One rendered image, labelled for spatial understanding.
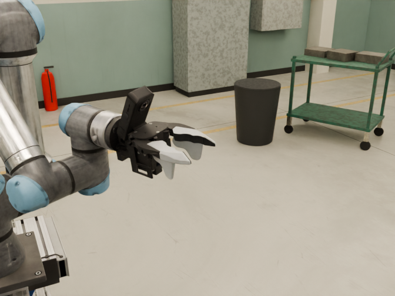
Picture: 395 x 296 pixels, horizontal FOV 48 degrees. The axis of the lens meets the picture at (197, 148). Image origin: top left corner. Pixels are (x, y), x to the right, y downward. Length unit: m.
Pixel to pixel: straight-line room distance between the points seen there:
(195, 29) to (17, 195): 5.42
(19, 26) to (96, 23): 5.11
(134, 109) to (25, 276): 0.59
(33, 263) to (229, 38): 5.55
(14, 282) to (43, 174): 0.37
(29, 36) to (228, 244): 2.26
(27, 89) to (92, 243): 2.13
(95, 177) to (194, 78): 5.39
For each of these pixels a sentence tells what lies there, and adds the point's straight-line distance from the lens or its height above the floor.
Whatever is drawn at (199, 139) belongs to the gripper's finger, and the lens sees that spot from 0.79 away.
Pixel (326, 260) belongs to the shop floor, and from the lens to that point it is 3.04.
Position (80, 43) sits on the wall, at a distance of 6.16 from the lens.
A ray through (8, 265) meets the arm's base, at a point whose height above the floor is 1.06.
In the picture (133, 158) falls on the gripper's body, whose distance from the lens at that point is 0.84.
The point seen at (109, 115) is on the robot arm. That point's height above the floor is 1.47.
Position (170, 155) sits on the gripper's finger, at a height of 1.45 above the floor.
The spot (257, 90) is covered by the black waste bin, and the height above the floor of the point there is 0.61.
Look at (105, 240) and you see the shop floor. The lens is 3.17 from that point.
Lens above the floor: 1.75
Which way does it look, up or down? 22 degrees down
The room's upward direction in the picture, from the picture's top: straight up
